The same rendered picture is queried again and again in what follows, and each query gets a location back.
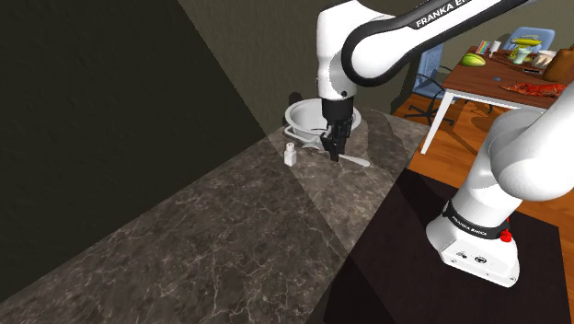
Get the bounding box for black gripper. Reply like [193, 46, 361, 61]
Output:
[319, 97, 357, 163]

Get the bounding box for white spoon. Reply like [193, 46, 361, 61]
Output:
[299, 142, 372, 168]

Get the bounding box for white bowl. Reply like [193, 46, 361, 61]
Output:
[283, 98, 363, 143]

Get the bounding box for white salt shaker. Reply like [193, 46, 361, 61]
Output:
[282, 141, 298, 168]

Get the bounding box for dark robot stand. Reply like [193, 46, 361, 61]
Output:
[322, 169, 571, 324]

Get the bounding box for wooden table with white legs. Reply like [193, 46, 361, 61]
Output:
[419, 39, 574, 156]

